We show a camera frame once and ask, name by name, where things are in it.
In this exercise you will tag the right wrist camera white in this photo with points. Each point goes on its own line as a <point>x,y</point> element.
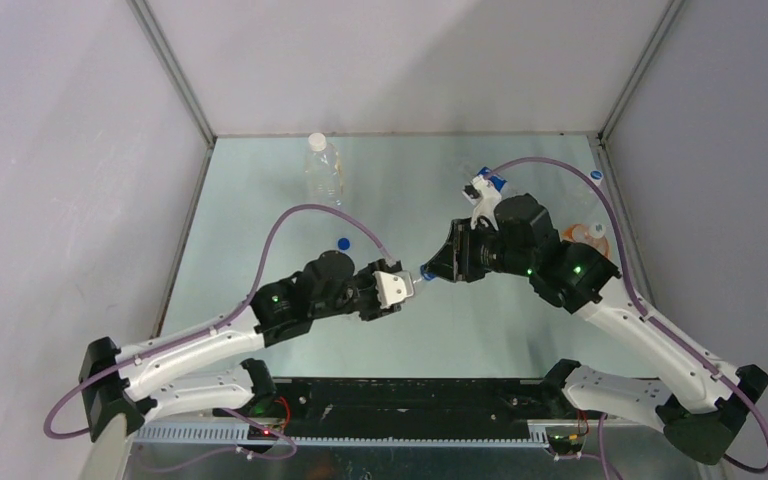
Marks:
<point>484,197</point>

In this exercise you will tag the grey aluminium frame rail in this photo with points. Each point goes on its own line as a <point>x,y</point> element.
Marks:
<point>613,188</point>

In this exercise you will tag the white slotted cable duct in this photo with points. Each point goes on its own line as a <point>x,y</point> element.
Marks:
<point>201,433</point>

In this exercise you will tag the right controller board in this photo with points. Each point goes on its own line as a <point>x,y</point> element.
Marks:
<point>568,446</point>

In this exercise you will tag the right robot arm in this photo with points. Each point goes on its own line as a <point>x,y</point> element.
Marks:
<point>698,401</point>

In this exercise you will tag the Pepsi bottle blue label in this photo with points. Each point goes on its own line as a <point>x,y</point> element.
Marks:
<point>497,181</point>

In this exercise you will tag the clear unlabelled plastic bottle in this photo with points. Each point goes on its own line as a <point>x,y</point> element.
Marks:
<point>585,201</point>

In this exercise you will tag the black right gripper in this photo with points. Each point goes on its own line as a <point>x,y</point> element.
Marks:
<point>452,261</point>

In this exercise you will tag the controller board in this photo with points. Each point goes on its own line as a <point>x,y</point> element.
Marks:
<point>265,434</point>
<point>568,446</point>

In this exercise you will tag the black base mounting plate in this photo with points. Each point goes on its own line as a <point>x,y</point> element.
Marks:
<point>412,408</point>

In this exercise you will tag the left controller board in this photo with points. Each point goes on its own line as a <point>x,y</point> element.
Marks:
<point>265,434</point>

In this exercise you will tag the cream label clear bottle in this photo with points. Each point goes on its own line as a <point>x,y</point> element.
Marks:
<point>323,175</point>

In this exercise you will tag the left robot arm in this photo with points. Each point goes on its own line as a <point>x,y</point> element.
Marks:
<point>209,366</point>

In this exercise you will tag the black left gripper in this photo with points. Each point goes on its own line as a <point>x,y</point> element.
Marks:
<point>375,312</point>

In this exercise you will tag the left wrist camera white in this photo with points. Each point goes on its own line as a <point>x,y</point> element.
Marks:
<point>393,288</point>

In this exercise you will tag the orange label plastic bottle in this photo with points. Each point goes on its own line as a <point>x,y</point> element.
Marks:
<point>578,233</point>

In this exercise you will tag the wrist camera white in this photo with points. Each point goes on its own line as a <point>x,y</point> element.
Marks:
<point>393,288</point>
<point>484,197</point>

